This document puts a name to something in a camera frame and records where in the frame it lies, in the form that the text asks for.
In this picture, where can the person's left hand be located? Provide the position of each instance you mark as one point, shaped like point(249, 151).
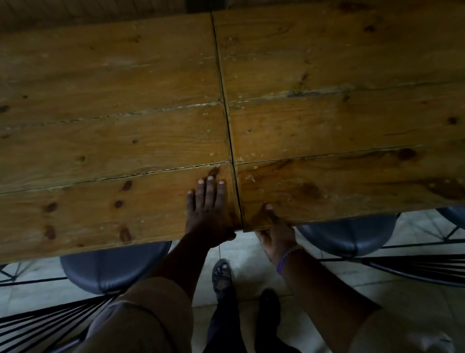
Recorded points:
point(209, 222)

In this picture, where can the person's right hand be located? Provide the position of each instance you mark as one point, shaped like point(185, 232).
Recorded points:
point(278, 240)

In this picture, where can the person's left middle finger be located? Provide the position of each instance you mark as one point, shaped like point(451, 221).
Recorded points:
point(210, 192)

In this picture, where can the person's left little finger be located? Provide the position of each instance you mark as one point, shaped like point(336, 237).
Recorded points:
point(191, 203)

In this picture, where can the person's right thumb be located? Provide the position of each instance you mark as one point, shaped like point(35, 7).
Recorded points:
point(273, 216)

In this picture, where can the wooden plank table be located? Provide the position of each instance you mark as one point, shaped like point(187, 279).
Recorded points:
point(109, 138)
point(345, 120)

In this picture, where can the person's right forearm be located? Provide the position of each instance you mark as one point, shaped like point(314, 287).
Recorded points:
point(319, 291)

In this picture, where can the person's left forearm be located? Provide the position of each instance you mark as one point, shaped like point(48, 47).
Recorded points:
point(183, 262)

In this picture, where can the dark trousers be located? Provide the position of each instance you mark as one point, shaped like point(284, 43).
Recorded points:
point(227, 327)

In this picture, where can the beige shirt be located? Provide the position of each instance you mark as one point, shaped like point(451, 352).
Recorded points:
point(145, 320)

